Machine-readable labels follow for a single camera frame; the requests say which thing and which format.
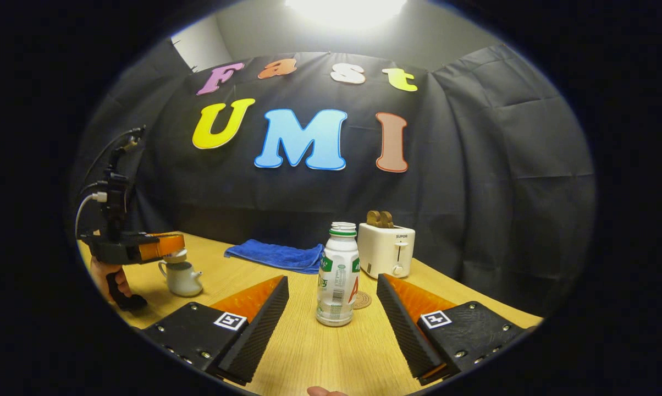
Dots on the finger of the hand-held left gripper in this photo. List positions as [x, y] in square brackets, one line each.
[163, 246]

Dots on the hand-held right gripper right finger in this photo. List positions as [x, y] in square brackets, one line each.
[402, 330]

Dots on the blue towel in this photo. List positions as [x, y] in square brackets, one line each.
[276, 254]

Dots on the white teacup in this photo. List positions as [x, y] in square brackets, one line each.
[182, 280]

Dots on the round wooden coaster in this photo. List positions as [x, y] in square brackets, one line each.
[363, 301]

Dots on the white toaster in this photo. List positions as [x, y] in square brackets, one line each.
[383, 250]

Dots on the long ceiling light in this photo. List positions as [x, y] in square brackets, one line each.
[347, 8]

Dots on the brown toast slice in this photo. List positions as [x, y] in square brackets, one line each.
[373, 218]
[387, 220]

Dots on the white plastic water bottle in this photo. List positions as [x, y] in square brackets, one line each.
[336, 275]

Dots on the white teacup lid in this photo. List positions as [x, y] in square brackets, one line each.
[178, 257]

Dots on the black backdrop cloth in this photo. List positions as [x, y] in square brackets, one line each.
[474, 192]

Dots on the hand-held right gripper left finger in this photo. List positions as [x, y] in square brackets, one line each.
[265, 330]

